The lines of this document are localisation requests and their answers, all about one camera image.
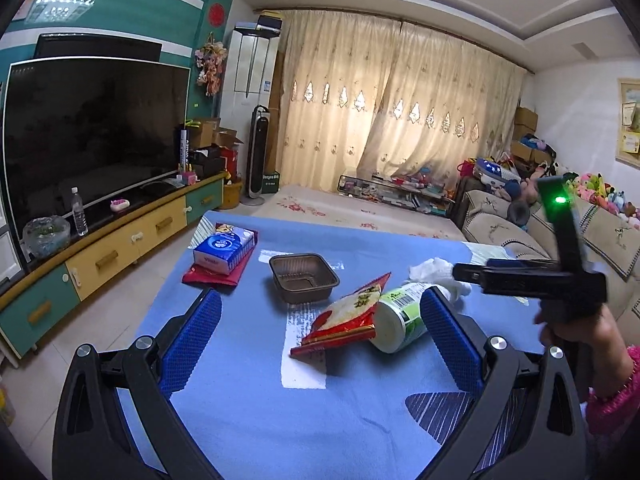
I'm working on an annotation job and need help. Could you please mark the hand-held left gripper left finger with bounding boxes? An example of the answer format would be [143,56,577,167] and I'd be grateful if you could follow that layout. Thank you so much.
[52,287,223,480]

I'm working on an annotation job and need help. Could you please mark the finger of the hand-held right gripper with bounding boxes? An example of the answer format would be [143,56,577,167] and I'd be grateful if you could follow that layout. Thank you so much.
[451,258,506,295]

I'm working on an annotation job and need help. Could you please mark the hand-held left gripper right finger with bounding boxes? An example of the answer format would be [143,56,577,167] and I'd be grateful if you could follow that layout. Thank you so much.
[419,287,587,480]

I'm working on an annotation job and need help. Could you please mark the white tissue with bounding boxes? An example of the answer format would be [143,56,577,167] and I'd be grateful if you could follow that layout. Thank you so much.
[408,257,472,303]

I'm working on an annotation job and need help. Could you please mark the white canister with green label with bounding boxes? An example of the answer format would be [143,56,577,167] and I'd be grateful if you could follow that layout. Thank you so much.
[369,281,453,354]

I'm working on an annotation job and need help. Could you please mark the red snack bag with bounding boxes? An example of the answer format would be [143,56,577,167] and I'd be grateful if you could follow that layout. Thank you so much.
[290,272,392,360]

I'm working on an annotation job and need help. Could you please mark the person's right forearm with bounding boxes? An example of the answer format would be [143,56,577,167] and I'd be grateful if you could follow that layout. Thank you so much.
[582,344,640,461]

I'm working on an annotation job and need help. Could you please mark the person's right hand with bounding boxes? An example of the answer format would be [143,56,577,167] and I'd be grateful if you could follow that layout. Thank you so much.
[534,305,628,401]

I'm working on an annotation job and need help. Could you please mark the beige sofa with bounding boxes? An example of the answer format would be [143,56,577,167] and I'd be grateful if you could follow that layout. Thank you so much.
[457,190,640,346]

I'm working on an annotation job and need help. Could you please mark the red flat packet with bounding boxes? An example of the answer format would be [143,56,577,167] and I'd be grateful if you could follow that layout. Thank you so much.
[181,222,260,290]

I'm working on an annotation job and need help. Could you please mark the dark round cushion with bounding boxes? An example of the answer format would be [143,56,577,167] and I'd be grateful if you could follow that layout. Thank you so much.
[506,199,532,226]

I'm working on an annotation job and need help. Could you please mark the blue tablecloth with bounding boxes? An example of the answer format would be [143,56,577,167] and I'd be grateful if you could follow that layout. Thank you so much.
[117,211,551,480]

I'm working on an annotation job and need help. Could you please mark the blue tissue pack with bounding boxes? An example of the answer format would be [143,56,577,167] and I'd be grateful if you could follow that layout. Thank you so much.
[192,227,258,276]

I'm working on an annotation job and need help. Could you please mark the row of stuffed toys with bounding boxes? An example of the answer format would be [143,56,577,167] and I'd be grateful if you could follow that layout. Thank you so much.
[520,160,640,231]

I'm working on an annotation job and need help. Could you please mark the blue star print bag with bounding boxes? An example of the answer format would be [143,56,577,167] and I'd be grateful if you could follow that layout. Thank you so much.
[474,157,521,187]

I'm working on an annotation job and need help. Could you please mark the low glass table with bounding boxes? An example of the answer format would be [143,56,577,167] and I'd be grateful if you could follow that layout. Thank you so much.
[337,174,458,218]

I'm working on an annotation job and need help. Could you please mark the green and yellow television cabinet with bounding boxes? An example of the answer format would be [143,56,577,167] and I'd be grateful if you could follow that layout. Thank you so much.
[0,170,228,361]

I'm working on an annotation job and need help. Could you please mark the brown plastic tray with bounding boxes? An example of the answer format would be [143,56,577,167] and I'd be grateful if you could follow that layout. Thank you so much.
[269,253,341,305]

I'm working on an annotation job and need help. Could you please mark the yellow bucket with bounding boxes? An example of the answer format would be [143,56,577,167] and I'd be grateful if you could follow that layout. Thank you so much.
[220,180,243,210]

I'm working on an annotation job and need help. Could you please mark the stack of cardboard boxes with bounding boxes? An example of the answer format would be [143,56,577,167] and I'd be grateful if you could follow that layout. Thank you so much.
[510,106,556,166]

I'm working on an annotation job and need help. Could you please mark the clear water bottle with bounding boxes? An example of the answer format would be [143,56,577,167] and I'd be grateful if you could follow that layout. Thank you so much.
[70,187,89,237]

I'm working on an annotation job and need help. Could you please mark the floral beige rug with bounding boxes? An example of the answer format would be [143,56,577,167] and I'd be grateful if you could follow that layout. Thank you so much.
[250,184,466,241]

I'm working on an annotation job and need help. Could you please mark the glass bowl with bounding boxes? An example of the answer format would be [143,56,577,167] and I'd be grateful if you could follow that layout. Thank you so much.
[22,216,72,261]

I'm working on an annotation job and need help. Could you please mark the black tower fan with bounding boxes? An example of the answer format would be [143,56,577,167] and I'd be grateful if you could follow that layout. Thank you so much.
[241,105,271,206]

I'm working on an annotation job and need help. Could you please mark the open cardboard boxes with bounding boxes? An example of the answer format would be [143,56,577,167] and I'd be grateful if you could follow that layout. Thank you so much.
[187,117,243,181]

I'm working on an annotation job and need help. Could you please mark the beige embroidered curtain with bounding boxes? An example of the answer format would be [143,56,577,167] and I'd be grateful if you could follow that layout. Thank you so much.
[272,10,526,206]

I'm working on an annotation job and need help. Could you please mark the black flat television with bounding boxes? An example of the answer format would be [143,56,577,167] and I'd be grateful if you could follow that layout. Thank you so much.
[2,57,192,261]

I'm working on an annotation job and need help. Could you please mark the white standing air conditioner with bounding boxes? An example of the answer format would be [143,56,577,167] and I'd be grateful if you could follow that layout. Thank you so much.
[220,22,282,201]

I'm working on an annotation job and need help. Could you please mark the hanging flower decoration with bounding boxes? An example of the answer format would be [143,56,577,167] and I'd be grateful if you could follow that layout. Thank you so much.
[195,32,230,97]

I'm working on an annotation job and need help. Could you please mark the wooden wall picture frame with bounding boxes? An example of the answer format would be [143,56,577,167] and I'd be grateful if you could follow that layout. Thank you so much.
[615,77,640,166]

